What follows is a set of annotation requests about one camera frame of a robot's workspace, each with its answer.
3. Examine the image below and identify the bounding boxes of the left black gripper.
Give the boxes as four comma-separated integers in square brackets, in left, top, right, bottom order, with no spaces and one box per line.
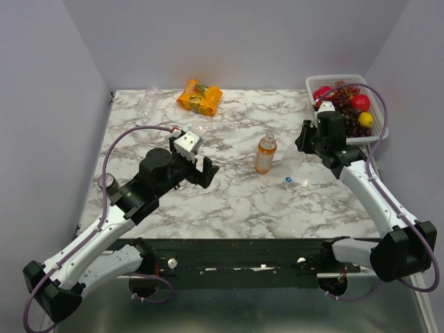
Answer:
[156,137,220,198]

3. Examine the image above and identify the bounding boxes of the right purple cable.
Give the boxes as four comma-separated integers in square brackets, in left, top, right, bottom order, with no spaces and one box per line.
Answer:
[317,83,438,294]

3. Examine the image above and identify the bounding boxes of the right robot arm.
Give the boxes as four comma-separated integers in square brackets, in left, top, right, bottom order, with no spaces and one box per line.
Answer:
[295,111,437,282]

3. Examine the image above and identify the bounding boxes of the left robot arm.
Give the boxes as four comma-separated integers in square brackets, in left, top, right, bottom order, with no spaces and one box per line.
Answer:
[23,130,219,324]

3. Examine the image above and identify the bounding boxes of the orange snack bag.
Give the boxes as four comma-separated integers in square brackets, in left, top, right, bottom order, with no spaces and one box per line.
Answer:
[177,79,223,117]

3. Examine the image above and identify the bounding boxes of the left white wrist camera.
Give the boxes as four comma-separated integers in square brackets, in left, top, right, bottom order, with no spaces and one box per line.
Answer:
[173,130,203,163]

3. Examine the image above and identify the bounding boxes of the orange juice bottle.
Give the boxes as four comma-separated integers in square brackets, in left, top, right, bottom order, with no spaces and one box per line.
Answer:
[254,132,277,174]

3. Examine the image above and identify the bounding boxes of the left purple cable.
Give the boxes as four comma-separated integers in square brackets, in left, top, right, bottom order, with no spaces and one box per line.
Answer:
[22,125,181,333]

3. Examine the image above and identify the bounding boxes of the dark red grape bunch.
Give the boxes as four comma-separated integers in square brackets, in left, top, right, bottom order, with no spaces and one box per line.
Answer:
[332,85,371,137]

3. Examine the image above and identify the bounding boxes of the purple cable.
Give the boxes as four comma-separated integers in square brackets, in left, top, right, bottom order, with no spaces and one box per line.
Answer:
[317,83,438,294]
[22,125,181,333]

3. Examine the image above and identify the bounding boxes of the red round fruit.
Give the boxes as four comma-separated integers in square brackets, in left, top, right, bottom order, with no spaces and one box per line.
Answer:
[350,94,370,112]

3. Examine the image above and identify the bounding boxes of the black yellow drink can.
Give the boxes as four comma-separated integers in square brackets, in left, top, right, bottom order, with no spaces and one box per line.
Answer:
[96,173,120,199]

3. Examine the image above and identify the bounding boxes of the black base frame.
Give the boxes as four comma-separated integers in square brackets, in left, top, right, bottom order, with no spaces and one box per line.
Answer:
[114,235,368,291]

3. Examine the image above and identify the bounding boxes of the red apple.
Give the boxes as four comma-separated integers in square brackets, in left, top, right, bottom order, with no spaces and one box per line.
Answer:
[313,85,337,101]

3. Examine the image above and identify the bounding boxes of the clear bottle blue cap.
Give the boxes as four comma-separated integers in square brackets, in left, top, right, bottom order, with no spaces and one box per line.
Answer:
[135,87,160,127]

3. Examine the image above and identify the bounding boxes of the white plastic basket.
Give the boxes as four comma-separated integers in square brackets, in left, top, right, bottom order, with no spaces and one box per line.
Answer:
[305,74,384,146]

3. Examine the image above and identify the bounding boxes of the yellow lemon upper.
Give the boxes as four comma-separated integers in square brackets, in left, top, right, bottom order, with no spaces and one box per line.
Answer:
[358,112,373,128]

